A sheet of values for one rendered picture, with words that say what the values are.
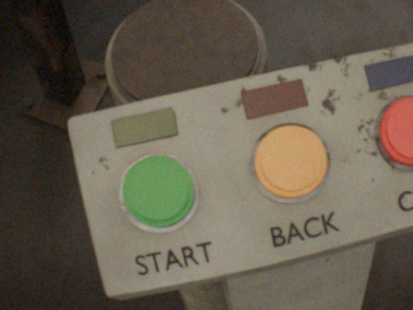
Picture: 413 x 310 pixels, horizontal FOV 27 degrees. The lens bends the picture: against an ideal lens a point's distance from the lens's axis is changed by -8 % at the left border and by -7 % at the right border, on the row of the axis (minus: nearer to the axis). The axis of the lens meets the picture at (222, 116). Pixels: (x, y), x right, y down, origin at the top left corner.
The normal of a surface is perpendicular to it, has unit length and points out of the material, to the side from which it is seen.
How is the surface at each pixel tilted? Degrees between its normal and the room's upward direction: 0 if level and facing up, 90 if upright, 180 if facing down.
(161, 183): 20
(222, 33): 0
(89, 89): 0
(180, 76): 0
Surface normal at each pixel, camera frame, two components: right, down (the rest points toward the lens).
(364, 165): 0.00, -0.24
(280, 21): -0.07, -0.54
